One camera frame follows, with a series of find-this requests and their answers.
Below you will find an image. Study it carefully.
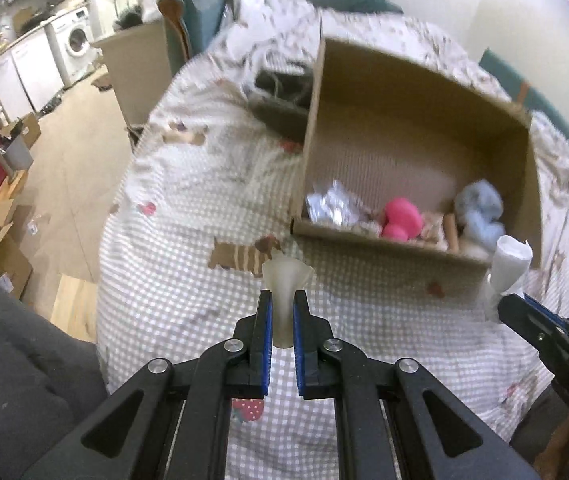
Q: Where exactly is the white floral duvet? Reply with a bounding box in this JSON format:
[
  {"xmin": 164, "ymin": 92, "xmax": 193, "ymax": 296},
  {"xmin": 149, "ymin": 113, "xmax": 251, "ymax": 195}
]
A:
[{"xmin": 139, "ymin": 0, "xmax": 569, "ymax": 321}]

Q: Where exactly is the grey bin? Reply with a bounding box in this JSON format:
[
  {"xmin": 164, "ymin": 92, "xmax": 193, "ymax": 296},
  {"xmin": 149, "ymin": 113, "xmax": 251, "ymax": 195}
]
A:
[{"xmin": 2, "ymin": 135, "xmax": 34, "ymax": 171}]

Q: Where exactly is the clear plastic bag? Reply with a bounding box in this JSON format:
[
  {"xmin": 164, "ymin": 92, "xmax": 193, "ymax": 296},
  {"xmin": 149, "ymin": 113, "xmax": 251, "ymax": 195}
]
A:
[{"xmin": 306, "ymin": 180, "xmax": 365, "ymax": 228}]

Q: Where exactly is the light blue fluffy cloth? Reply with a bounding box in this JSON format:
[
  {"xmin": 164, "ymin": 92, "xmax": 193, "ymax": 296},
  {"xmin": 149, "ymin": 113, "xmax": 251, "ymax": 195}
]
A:
[{"xmin": 453, "ymin": 180, "xmax": 508, "ymax": 246}]

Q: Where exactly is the beige side table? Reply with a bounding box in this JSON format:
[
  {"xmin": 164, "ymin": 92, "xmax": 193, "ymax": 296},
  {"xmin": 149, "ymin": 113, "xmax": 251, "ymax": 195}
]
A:
[{"xmin": 92, "ymin": 22, "xmax": 174, "ymax": 135}]

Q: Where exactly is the teal chair with orange edge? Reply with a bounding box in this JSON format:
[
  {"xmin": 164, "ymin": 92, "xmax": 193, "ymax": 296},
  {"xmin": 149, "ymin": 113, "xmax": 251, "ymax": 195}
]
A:
[{"xmin": 157, "ymin": 0, "xmax": 228, "ymax": 77}]

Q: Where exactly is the white washing machine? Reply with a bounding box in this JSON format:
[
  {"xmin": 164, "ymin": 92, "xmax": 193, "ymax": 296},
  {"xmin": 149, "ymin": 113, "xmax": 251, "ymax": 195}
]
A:
[{"xmin": 46, "ymin": 7, "xmax": 98, "ymax": 84}]

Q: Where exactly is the small beige plush toy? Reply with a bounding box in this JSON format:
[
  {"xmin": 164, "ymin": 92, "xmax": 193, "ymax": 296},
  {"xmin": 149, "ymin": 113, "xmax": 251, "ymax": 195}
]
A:
[{"xmin": 422, "ymin": 212, "xmax": 448, "ymax": 247}]

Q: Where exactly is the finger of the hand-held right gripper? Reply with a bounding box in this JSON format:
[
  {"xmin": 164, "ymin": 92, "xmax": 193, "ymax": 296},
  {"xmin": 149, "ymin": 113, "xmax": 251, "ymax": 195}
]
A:
[
  {"xmin": 523, "ymin": 293, "xmax": 569, "ymax": 351},
  {"xmin": 497, "ymin": 294, "xmax": 569, "ymax": 378}
]

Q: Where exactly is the white cabinet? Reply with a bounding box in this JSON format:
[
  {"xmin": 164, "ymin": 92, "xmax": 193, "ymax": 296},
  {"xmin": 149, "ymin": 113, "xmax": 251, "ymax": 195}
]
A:
[{"xmin": 0, "ymin": 30, "xmax": 65, "ymax": 117}]

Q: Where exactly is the dark grey clothes pile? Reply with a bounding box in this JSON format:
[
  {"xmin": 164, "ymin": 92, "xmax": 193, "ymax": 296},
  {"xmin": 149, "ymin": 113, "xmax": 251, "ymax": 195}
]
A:
[{"xmin": 249, "ymin": 62, "xmax": 315, "ymax": 142}]

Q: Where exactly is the brown cardboard box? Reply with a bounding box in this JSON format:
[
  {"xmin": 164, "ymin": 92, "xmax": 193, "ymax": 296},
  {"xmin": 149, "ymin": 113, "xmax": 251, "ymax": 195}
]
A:
[{"xmin": 289, "ymin": 37, "xmax": 545, "ymax": 271}]

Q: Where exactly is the pink round plastic lid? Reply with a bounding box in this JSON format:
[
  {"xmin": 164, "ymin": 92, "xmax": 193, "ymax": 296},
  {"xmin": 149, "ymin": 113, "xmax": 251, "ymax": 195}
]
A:
[{"xmin": 382, "ymin": 197, "xmax": 424, "ymax": 241}]

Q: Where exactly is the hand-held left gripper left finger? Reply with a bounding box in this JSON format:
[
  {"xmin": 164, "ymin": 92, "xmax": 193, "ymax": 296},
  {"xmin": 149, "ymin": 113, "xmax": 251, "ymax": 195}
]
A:
[{"xmin": 22, "ymin": 289, "xmax": 275, "ymax": 480}]

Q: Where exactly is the teal cushion with orange stripe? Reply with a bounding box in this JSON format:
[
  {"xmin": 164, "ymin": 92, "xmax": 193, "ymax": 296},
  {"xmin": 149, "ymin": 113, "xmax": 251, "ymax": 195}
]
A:
[{"xmin": 479, "ymin": 47, "xmax": 569, "ymax": 127}]

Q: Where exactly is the translucent beige soft funnel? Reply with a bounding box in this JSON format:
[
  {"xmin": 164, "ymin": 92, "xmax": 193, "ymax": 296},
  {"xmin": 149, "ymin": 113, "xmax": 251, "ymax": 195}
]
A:
[{"xmin": 263, "ymin": 256, "xmax": 314, "ymax": 350}]

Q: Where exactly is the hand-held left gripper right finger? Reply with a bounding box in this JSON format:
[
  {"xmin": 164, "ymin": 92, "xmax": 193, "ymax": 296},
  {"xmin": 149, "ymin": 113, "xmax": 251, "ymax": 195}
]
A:
[{"xmin": 292, "ymin": 290, "xmax": 540, "ymax": 480}]

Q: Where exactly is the dark teal pillow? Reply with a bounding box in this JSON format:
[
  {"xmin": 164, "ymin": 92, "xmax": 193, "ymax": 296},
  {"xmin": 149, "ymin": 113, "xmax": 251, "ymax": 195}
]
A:
[{"xmin": 307, "ymin": 0, "xmax": 403, "ymax": 15}]

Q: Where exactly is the white soft wrap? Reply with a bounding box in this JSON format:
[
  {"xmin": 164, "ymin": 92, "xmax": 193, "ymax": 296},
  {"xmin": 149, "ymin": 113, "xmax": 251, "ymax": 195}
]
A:
[{"xmin": 477, "ymin": 235, "xmax": 533, "ymax": 321}]

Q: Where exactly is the light wooden board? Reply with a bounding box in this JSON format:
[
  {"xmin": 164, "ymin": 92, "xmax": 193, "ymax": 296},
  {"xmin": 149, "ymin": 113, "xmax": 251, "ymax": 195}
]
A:
[{"xmin": 50, "ymin": 274, "xmax": 99, "ymax": 343}]

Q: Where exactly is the wooden stick handle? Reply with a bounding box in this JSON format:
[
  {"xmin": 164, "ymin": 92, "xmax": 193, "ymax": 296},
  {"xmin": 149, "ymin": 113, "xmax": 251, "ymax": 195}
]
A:
[{"xmin": 443, "ymin": 214, "xmax": 462, "ymax": 253}]

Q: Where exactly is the person's right forearm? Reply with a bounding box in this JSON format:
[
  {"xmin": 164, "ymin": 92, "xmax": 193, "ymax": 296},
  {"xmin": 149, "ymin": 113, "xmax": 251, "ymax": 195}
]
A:
[{"xmin": 512, "ymin": 385, "xmax": 569, "ymax": 480}]

